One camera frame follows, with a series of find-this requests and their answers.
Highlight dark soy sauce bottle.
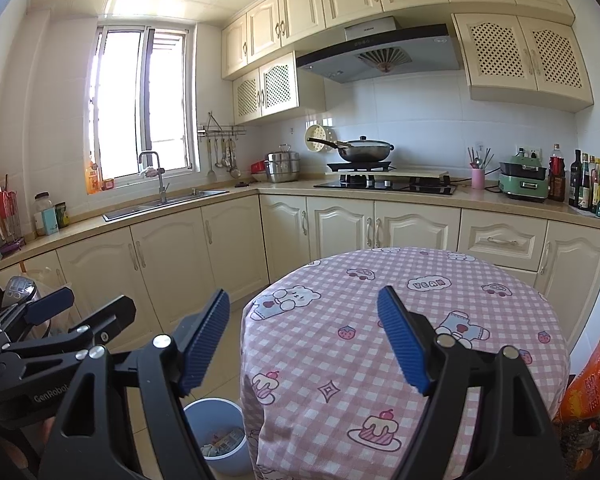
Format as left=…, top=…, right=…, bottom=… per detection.
left=578, top=154, right=592, bottom=211

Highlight kitchen window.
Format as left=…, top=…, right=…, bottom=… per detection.
left=86, top=24, right=201, bottom=186

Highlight steel steamer pot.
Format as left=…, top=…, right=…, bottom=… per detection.
left=264, top=144, right=301, bottom=184

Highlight green electric grill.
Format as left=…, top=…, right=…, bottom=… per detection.
left=497, top=155, right=551, bottom=203

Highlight red utensil rack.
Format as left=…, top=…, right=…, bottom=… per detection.
left=0, top=175, right=27, bottom=253

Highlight red cap sauce bottle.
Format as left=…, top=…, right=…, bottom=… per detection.
left=548, top=143, right=567, bottom=203

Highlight blue trash bin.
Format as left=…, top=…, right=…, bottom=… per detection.
left=182, top=398, right=251, bottom=477

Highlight white lid jar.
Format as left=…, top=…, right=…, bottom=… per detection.
left=33, top=191, right=60, bottom=237

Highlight cream perforated colander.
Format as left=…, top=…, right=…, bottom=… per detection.
left=305, top=124, right=337, bottom=153

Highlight orange printed bag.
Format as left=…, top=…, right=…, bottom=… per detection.
left=552, top=335, right=600, bottom=461

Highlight cream base cabinets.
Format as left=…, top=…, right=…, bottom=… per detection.
left=0, top=194, right=600, bottom=356

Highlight silver rice cooker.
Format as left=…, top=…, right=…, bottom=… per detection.
left=0, top=275, right=38, bottom=311

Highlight steel kitchen sink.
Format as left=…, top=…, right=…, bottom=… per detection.
left=102, top=189, right=230, bottom=222

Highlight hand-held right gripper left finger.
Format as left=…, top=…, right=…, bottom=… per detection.
left=39, top=288, right=231, bottom=480

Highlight black glass gas stove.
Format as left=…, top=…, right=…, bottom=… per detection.
left=313, top=172, right=458, bottom=197

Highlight person's left hand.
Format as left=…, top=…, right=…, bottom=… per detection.
left=10, top=417, right=56, bottom=466

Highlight small lattice door cabinet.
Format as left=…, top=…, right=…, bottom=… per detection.
left=232, top=51, right=326, bottom=126

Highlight pink checked bear tablecloth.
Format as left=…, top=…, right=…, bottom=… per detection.
left=240, top=246, right=572, bottom=480

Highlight grey range hood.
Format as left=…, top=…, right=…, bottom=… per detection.
left=295, top=16, right=463, bottom=84

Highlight large lattice door cabinet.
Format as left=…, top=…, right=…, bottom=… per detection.
left=451, top=12, right=594, bottom=113

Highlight steel utensil rack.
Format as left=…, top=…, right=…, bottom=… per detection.
left=198, top=111, right=247, bottom=138

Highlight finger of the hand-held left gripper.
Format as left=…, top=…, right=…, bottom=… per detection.
left=0, top=295, right=137, bottom=376
left=0, top=285, right=76, bottom=346

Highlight steel wok with lid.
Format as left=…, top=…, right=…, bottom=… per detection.
left=306, top=135, right=396, bottom=163

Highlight brown vinegar bottle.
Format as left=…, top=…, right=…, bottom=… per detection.
left=589, top=157, right=600, bottom=215

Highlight orange dish soap bottle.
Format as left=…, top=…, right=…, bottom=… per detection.
left=85, top=160, right=101, bottom=196

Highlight steel sink faucet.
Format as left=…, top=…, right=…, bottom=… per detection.
left=138, top=150, right=170, bottom=205

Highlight dark green glass bottle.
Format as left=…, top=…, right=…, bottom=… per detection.
left=568, top=149, right=584, bottom=208

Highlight black burner plate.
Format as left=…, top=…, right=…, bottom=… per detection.
left=326, top=161, right=396, bottom=173

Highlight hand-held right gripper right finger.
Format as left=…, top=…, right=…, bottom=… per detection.
left=376, top=285, right=565, bottom=480

